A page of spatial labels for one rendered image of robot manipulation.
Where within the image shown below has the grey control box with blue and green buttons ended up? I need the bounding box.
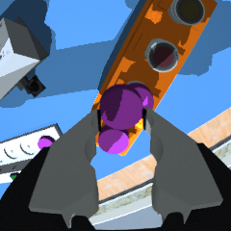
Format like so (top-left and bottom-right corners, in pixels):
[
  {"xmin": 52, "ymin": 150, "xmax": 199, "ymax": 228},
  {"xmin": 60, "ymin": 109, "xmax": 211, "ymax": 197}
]
[{"xmin": 0, "ymin": 16, "xmax": 49, "ymax": 100}]

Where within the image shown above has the blue flat mat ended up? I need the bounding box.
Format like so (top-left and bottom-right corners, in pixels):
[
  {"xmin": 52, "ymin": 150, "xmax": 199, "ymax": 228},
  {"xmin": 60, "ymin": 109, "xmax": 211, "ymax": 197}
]
[{"xmin": 0, "ymin": 0, "xmax": 231, "ymax": 180}]

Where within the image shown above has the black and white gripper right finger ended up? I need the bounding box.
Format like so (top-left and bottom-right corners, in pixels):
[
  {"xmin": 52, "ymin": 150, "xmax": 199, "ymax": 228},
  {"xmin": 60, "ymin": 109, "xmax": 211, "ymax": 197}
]
[{"xmin": 142, "ymin": 107, "xmax": 231, "ymax": 231}]

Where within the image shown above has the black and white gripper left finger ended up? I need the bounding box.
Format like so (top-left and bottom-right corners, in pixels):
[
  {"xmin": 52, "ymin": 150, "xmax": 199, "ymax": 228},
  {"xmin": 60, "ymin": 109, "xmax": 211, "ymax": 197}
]
[{"xmin": 0, "ymin": 109, "xmax": 101, "ymax": 231}]

